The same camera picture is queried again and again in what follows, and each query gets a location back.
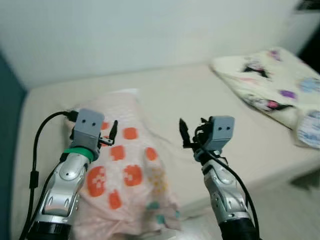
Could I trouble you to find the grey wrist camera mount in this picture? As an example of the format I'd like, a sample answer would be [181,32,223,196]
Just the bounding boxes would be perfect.
[72,108,105,151]
[202,116,236,153]

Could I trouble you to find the white book blue letters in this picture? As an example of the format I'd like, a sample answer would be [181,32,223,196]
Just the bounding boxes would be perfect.
[295,111,320,150]

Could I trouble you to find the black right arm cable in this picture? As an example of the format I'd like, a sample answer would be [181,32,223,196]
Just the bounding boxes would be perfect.
[197,145,261,237]

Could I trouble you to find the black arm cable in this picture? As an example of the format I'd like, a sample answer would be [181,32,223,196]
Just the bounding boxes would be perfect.
[19,111,79,240]
[197,145,261,237]

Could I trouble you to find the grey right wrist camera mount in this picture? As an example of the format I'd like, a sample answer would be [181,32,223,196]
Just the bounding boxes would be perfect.
[202,116,236,153]

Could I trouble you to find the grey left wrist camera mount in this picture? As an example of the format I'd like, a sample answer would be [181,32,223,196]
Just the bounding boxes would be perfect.
[72,108,105,151]

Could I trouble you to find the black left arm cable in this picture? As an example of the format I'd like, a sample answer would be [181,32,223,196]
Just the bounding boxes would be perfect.
[19,111,79,240]

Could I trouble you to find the cream sheeted bed mattress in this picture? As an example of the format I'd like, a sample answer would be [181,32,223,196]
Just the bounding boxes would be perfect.
[10,62,320,236]

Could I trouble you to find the pink pillow orange spots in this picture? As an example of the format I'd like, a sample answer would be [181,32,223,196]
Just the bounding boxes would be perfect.
[65,90,182,238]

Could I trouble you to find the cream cartoon print blanket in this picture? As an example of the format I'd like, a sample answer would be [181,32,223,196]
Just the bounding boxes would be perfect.
[210,47,320,133]

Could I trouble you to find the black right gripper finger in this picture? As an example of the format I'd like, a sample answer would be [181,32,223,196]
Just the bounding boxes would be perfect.
[179,118,192,149]

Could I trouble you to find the large black furniture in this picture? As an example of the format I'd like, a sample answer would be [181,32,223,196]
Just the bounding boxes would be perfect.
[295,0,320,76]

